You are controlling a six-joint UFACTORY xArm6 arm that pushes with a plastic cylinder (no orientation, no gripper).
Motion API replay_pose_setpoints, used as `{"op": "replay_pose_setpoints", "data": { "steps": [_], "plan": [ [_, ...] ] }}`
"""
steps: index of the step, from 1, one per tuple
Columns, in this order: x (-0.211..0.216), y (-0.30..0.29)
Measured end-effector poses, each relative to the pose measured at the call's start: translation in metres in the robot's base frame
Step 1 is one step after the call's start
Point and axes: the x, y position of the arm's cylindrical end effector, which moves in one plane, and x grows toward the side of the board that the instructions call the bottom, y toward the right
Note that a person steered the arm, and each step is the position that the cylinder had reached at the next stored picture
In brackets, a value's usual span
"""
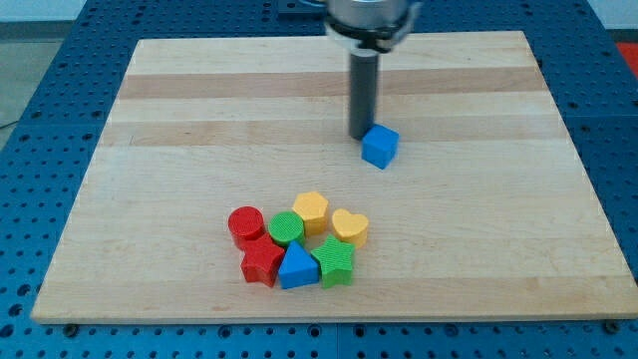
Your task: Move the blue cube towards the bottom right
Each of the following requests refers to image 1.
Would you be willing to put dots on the red star block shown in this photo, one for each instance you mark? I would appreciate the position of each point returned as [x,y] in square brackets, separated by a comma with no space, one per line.
[261,261]

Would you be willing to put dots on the blue cube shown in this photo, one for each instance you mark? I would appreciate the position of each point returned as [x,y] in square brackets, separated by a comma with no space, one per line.
[379,146]

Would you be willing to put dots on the yellow hexagon block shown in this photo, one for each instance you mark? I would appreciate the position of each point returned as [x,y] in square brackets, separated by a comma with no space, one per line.
[313,209]

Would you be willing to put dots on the green cylinder block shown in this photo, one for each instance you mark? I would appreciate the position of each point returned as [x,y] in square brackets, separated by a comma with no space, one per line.
[286,227]

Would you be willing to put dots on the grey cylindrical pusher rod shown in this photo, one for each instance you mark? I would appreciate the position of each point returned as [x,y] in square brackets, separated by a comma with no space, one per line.
[363,86]

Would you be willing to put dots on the green star block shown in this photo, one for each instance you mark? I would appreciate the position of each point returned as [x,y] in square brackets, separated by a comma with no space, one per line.
[335,260]

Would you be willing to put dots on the blue triangle block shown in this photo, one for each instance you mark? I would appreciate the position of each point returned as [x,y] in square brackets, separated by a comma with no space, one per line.
[298,268]

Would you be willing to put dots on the red cylinder block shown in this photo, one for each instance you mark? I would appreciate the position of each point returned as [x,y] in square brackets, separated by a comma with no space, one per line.
[245,224]

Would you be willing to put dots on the wooden board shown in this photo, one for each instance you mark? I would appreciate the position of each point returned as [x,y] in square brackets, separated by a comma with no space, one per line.
[485,214]

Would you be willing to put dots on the yellow heart block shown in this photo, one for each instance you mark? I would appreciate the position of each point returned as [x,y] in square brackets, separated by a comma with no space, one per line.
[350,227]

